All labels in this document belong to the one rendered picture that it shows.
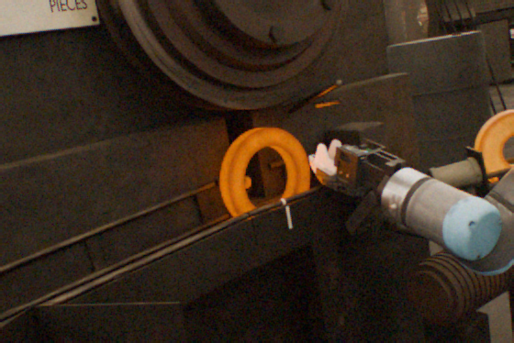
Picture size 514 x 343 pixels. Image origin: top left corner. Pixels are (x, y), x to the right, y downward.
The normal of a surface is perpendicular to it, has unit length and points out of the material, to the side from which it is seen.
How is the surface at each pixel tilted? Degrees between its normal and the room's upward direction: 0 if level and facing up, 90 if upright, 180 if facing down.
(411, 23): 90
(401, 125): 90
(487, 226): 105
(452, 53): 90
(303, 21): 90
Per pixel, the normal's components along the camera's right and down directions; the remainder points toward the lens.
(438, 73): -0.22, 0.22
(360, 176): 0.61, 0.35
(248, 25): 0.58, 0.06
